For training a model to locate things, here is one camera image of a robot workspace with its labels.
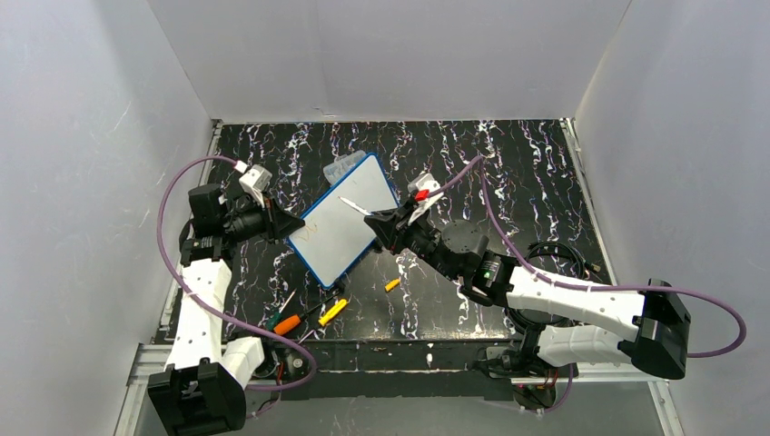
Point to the orange-handled screwdriver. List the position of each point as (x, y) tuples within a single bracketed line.
[(290, 323)]

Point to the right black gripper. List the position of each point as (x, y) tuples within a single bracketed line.
[(399, 230)]

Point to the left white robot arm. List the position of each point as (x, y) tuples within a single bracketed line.
[(201, 389)]

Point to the clear plastic organizer box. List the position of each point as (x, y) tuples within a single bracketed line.
[(335, 171)]

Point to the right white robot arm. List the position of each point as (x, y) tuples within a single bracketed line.
[(647, 329)]

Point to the white marker pen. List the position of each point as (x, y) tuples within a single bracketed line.
[(355, 207)]

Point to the yellow-handled screwdriver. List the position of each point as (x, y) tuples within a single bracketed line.
[(326, 318)]

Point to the yellow marker cap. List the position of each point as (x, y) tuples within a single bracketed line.
[(392, 285)]

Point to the blue-framed whiteboard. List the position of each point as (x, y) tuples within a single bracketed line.
[(335, 235)]

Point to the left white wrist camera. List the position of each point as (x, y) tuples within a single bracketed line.
[(254, 180)]

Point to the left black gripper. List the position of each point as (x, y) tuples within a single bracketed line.
[(271, 218)]

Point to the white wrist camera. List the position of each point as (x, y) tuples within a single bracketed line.
[(254, 180), (426, 194)]

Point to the green-handled screwdriver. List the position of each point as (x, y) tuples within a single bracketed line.
[(273, 321)]

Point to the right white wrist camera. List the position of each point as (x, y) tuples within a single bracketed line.
[(426, 194)]

